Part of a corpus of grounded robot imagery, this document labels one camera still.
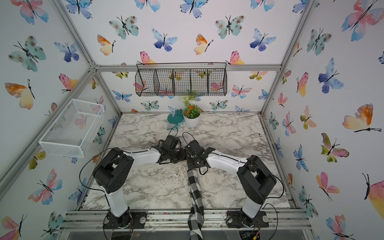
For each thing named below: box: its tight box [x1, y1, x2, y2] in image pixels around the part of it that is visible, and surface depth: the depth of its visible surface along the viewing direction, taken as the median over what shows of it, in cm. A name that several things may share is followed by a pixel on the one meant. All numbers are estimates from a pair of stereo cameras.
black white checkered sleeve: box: [187, 168, 204, 240], surface depth 75 cm
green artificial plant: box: [181, 95, 201, 119], surface depth 106 cm
